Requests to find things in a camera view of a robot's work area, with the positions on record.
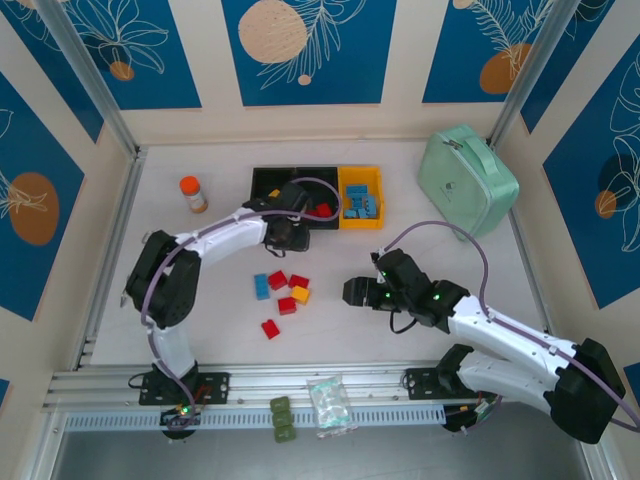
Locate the red lego brick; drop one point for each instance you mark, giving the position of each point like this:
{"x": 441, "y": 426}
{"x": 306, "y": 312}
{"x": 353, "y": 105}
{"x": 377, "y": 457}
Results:
{"x": 324, "y": 209}
{"x": 298, "y": 281}
{"x": 277, "y": 280}
{"x": 287, "y": 305}
{"x": 270, "y": 328}

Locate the blue lego brick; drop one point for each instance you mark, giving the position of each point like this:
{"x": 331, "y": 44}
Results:
{"x": 357, "y": 202}
{"x": 363, "y": 214}
{"x": 350, "y": 213}
{"x": 357, "y": 190}
{"x": 261, "y": 286}
{"x": 371, "y": 205}

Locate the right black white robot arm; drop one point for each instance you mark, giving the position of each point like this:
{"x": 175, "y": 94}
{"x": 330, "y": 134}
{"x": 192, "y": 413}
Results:
{"x": 505, "y": 335}

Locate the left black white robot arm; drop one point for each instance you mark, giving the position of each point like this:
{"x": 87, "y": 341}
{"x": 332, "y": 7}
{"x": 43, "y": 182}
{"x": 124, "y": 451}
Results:
{"x": 220, "y": 237}

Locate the black plastic bin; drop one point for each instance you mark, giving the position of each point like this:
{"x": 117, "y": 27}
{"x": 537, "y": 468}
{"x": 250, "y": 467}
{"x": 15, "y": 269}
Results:
{"x": 327, "y": 195}
{"x": 260, "y": 180}

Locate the yellow plastic bin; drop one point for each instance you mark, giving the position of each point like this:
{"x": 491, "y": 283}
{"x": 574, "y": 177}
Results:
{"x": 360, "y": 225}

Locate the orange capped spice bottle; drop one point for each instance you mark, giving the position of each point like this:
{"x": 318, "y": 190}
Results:
{"x": 195, "y": 197}

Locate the clear plastic bag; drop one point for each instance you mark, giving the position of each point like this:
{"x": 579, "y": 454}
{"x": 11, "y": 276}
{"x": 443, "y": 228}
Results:
{"x": 329, "y": 407}

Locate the mint green zip case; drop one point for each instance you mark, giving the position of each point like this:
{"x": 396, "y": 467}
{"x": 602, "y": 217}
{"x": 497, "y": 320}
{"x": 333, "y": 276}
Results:
{"x": 465, "y": 175}

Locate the olive green square pad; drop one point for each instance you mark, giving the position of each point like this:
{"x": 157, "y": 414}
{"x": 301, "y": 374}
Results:
{"x": 282, "y": 418}
{"x": 280, "y": 403}
{"x": 285, "y": 434}

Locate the small controller board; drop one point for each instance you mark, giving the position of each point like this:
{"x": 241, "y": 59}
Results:
{"x": 181, "y": 414}
{"x": 472, "y": 414}

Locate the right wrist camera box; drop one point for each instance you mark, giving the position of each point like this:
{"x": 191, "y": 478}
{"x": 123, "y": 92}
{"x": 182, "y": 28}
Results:
{"x": 376, "y": 256}

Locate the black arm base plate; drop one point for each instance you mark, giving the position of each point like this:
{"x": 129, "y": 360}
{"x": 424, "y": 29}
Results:
{"x": 420, "y": 385}
{"x": 215, "y": 387}

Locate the aluminium front rail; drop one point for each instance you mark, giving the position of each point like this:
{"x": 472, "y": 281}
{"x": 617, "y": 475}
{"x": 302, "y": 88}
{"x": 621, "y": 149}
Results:
{"x": 280, "y": 380}

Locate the aluminium side rail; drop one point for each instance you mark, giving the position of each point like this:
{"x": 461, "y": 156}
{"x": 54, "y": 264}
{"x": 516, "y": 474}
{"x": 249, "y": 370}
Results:
{"x": 115, "y": 250}
{"x": 526, "y": 260}

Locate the aluminium frame post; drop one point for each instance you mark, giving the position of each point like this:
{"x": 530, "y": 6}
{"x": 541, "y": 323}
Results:
{"x": 91, "y": 75}
{"x": 526, "y": 75}

